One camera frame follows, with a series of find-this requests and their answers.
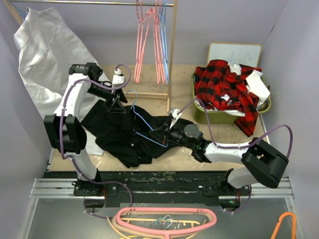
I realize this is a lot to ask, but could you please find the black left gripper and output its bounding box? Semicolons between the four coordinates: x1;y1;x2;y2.
87;82;128;114

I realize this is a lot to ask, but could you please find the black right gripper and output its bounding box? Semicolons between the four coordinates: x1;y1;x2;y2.
150;119;195;150

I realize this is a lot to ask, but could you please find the light blue wire hanger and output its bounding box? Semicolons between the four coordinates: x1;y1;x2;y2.
126;89;168;148

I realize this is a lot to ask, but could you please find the black button shirt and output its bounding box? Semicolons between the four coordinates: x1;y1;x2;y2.
81;100;179;168

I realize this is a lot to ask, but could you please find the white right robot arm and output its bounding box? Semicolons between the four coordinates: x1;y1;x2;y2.
150;124;289;195

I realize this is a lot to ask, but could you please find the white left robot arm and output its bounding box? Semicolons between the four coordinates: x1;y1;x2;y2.
44;62;128;196

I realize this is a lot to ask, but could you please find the red black plaid shirt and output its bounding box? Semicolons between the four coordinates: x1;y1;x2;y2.
194;60;262;137

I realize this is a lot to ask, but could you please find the white hanging shirt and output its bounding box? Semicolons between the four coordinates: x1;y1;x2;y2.
13;7;110;155

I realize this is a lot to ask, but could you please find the blue hanger on rack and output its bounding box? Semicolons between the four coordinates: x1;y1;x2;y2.
159;0;169;85

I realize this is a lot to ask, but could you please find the beige hanger on tray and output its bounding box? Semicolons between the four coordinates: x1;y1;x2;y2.
108;215;217;239

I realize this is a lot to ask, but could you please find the blue hanger under white shirt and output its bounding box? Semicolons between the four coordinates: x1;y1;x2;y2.
8;1;26;22

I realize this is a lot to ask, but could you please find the orange hanger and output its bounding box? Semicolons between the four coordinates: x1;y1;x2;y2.
270;212;298;239

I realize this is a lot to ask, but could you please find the wooden clothes rack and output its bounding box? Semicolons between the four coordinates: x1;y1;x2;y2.
3;0;178;111

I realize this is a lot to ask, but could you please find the olive green laundry basket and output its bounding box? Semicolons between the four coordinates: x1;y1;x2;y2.
191;72;271;124

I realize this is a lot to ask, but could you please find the white cloth in basket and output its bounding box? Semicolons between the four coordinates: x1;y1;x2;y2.
229;63;271;105

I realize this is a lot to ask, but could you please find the yellow framed whiteboard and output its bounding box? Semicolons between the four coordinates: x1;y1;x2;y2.
207;42;262;67

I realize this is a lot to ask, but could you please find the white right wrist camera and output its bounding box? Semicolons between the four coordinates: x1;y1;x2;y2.
167;107;181;129

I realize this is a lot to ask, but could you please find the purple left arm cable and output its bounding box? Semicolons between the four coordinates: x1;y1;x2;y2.
59;63;132;185

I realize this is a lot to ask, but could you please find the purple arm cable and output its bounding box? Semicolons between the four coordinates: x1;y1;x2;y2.
59;63;132;185
178;98;294;160

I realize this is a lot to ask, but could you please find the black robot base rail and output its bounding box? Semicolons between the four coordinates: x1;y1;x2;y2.
42;170;252;209

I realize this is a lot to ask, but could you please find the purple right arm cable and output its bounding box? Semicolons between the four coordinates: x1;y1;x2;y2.
178;98;294;160

